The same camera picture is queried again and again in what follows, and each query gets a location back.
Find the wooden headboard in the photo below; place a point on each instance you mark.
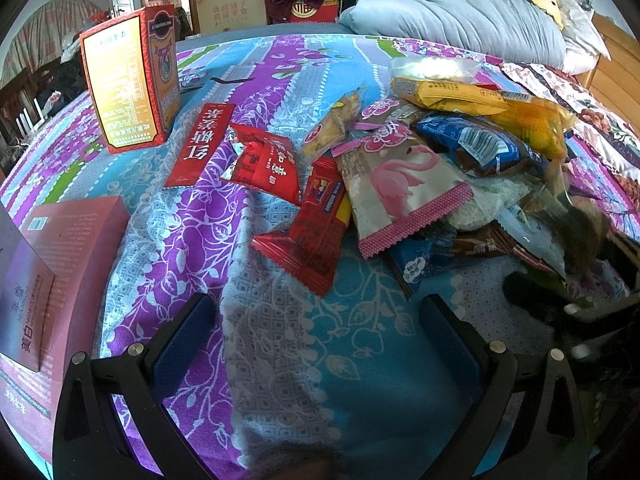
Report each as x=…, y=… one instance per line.
x=615, y=60

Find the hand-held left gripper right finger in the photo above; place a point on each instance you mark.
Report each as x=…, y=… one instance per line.
x=450, y=350

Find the pink flat box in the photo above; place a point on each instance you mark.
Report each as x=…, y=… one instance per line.
x=85, y=240

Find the striped cloth cover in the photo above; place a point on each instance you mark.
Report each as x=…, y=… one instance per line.
x=45, y=30

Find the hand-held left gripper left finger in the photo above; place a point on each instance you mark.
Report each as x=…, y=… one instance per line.
x=185, y=350

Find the red yellow wafer packet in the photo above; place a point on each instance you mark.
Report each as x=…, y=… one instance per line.
x=310, y=240

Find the yellow long packet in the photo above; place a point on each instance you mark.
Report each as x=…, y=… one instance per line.
x=450, y=95

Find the pink flower packet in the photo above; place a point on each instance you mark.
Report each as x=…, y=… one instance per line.
x=385, y=110

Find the orange red carton box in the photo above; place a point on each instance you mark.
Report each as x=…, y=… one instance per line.
x=130, y=85

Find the red snack packet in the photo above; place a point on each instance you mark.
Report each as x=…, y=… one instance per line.
x=265, y=160

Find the pale grey small box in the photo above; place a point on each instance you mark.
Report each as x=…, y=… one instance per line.
x=25, y=300

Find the clear white packet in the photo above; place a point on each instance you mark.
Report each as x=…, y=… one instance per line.
x=430, y=67

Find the red long sachet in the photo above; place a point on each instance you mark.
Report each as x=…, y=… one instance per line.
x=200, y=145

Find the blue brown cookie packet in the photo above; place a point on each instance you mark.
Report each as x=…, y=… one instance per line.
x=480, y=145

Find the brown transparent packet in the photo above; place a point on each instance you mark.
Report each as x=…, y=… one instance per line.
x=575, y=210

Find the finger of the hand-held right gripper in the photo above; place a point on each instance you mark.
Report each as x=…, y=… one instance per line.
x=535, y=297

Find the light blue pillow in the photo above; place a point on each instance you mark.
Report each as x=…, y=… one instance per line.
x=450, y=15

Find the beige snack packet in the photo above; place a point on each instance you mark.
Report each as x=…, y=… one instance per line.
x=332, y=125

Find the white pillow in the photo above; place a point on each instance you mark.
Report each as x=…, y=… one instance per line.
x=585, y=35

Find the plain cardboard box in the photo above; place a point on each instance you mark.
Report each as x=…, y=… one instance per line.
x=230, y=10

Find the yellow transparent packet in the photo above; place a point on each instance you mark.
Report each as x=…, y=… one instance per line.
x=540, y=125

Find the flamingo print packet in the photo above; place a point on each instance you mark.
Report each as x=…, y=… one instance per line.
x=400, y=185

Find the floral quilt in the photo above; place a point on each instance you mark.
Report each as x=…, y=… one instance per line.
x=590, y=110

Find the small blue packet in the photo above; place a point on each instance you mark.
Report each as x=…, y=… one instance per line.
x=420, y=265

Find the red gift box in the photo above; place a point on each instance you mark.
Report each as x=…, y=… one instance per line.
x=312, y=10

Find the white rice cracker packet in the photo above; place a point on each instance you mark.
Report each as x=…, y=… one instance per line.
x=485, y=200

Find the white green packet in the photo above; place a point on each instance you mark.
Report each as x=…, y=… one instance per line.
x=530, y=235

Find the dark wooden chair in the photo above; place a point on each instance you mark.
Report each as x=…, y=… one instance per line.
x=20, y=100

